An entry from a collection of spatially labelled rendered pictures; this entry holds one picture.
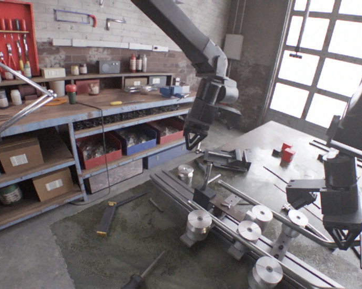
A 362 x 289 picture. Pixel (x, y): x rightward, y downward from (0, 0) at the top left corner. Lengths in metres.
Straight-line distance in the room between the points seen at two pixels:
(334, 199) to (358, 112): 0.17
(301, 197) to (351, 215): 0.10
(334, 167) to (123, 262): 0.45
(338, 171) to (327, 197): 0.05
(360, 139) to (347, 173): 0.06
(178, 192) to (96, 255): 0.27
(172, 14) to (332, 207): 0.49
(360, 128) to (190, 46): 0.36
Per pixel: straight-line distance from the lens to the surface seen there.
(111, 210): 0.52
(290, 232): 0.50
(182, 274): 0.43
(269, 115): 3.56
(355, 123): 0.32
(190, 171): 0.60
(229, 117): 0.51
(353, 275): 0.62
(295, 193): 0.41
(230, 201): 0.53
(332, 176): 0.38
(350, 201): 0.40
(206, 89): 0.48
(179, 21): 0.44
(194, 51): 0.46
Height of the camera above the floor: 1.27
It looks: 26 degrees down
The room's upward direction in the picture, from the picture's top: 8 degrees clockwise
